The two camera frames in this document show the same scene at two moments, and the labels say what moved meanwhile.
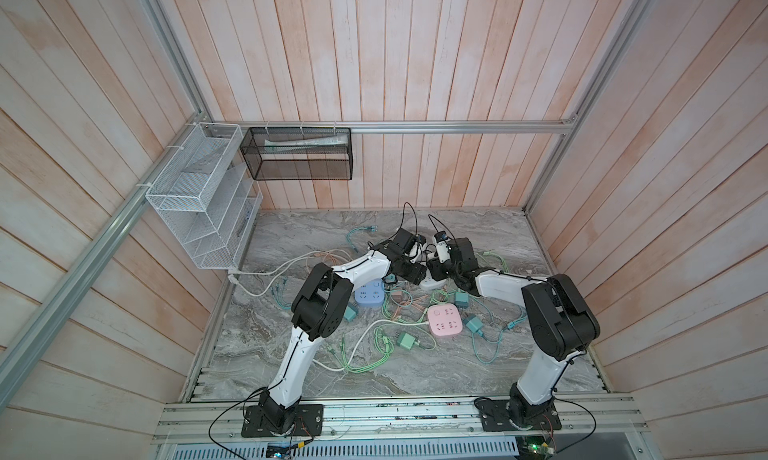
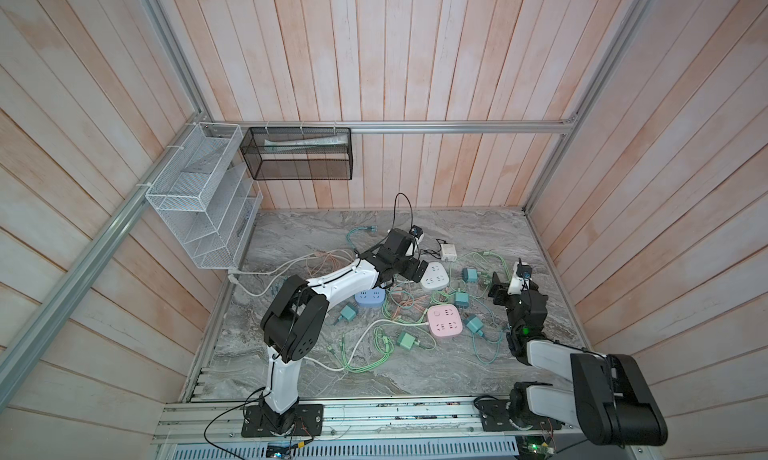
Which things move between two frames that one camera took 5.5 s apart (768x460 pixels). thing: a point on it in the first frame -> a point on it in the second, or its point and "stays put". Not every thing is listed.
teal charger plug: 473,323 stays put
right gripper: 434,268 -> 498,289
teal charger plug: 462,300 stays put
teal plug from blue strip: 350,313 stays put
